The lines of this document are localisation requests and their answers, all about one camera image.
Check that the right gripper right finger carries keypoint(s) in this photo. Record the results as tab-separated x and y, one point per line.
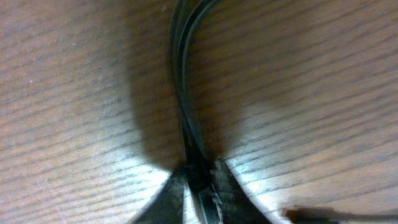
235	206

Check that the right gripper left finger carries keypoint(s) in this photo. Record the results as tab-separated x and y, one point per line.
167	208

